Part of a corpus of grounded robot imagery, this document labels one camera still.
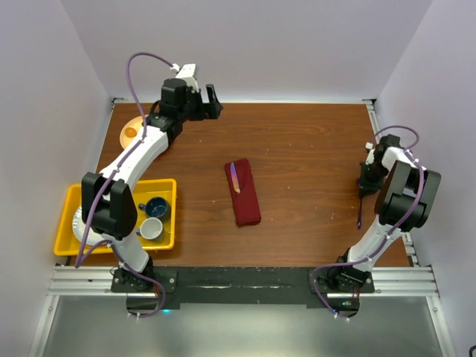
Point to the yellow plastic bin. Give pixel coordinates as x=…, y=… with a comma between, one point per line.
x=66, y=244

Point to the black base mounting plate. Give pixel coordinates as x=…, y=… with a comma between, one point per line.
x=259, y=285

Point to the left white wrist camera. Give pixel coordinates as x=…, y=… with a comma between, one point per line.
x=186, y=73

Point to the purple iridescent utensil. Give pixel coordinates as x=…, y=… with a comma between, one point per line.
x=360, y=212

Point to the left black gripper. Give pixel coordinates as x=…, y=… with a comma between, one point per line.
x=206, y=110

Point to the dark red cloth napkin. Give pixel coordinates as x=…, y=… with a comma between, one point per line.
x=245, y=205

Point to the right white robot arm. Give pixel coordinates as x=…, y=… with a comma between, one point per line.
x=406, y=193

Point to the dark blue mug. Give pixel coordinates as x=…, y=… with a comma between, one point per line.
x=157, y=207

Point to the white paper plate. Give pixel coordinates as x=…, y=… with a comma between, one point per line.
x=79, y=227

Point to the orange plastic spoon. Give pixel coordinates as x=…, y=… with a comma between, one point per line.
x=130, y=132

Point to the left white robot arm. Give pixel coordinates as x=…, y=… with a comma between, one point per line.
x=107, y=205

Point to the grey white mug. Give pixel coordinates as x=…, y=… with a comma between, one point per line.
x=151, y=229

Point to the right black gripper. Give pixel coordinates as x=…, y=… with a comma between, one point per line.
x=365, y=187

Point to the orange round plate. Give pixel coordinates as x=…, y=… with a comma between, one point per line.
x=136, y=123

